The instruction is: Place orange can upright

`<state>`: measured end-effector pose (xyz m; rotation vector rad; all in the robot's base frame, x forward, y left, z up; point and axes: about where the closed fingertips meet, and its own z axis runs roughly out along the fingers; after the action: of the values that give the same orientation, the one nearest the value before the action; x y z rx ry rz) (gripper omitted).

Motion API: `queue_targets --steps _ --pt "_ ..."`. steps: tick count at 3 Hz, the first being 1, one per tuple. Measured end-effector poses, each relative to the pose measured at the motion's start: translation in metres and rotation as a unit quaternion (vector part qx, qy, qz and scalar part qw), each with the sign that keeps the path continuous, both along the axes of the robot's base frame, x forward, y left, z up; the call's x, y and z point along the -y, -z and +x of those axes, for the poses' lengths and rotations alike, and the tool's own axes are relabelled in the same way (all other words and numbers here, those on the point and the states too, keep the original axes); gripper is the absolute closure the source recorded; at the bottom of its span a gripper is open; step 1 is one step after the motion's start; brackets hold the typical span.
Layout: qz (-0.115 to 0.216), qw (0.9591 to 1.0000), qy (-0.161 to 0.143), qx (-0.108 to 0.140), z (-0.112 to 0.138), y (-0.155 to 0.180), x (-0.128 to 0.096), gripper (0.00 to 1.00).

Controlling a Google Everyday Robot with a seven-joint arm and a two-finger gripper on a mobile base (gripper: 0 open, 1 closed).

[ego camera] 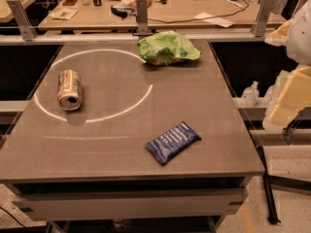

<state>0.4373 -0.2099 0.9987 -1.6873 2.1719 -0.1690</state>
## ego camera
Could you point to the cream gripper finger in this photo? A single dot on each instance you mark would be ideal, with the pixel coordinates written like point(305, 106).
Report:
point(291, 94)
point(279, 37)

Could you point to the orange soda can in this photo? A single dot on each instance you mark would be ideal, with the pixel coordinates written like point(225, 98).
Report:
point(69, 90)

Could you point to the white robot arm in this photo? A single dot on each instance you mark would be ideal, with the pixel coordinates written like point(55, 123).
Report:
point(298, 47)

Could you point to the clear sanitizer bottle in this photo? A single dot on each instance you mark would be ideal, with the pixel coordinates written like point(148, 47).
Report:
point(268, 96)
point(250, 95)

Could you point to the white paper sheet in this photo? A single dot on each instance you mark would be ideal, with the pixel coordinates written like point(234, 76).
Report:
point(214, 20)

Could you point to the green chip bag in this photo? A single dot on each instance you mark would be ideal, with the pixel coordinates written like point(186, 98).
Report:
point(165, 48)

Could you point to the black floor stand leg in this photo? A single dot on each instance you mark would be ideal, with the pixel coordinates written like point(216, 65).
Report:
point(272, 212)

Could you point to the white drawer front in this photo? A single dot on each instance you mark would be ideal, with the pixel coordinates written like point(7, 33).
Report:
point(133, 204)

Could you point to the blue snack packet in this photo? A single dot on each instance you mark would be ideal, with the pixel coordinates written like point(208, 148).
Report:
point(169, 144)

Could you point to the black headset on desk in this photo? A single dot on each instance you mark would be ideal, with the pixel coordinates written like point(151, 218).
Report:
point(119, 13)

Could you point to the white packet on desk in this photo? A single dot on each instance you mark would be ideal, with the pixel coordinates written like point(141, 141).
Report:
point(64, 14)

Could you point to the right metal bracket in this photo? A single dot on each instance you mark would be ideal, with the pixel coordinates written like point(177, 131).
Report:
point(258, 29)

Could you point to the metal bracket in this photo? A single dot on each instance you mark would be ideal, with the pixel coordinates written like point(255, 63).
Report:
point(142, 19)
point(26, 30)
point(258, 29)

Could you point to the middle metal bracket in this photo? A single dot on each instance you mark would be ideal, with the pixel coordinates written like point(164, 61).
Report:
point(142, 19)

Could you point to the left metal bracket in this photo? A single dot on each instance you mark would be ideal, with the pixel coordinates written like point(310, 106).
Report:
point(26, 30)

